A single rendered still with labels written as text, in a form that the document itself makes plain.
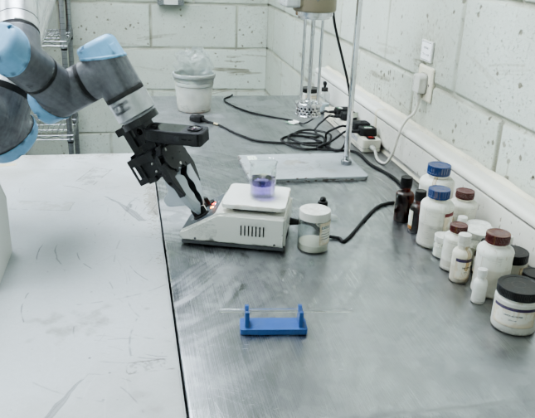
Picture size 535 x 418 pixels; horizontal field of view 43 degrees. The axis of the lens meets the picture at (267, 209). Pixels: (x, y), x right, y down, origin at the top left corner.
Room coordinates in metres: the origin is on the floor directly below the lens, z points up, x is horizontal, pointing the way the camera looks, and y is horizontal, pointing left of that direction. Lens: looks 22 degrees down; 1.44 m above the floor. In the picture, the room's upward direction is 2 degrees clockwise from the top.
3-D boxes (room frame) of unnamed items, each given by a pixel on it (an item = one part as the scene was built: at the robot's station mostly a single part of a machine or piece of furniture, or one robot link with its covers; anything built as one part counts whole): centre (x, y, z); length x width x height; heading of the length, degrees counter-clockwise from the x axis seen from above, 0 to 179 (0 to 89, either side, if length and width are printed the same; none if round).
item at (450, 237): (1.11, -0.34, 0.94); 0.05 x 0.05 x 0.09
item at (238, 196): (1.22, 0.02, 0.98); 0.12 x 0.12 x 0.01; 84
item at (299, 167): (1.66, -0.08, 0.91); 0.30 x 0.20 x 0.01; 102
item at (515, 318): (0.92, -0.39, 0.94); 0.07 x 0.07 x 0.07
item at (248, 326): (0.88, -0.02, 0.92); 0.10 x 0.03 x 0.04; 95
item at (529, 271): (1.02, -0.45, 0.92); 0.04 x 0.04 x 0.04
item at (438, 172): (1.32, -0.35, 0.96); 0.07 x 0.07 x 0.13
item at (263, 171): (1.21, 0.01, 1.02); 0.06 x 0.05 x 0.08; 151
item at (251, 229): (1.22, 0.05, 0.94); 0.22 x 0.13 x 0.08; 84
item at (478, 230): (1.14, -0.39, 0.93); 0.06 x 0.06 x 0.07
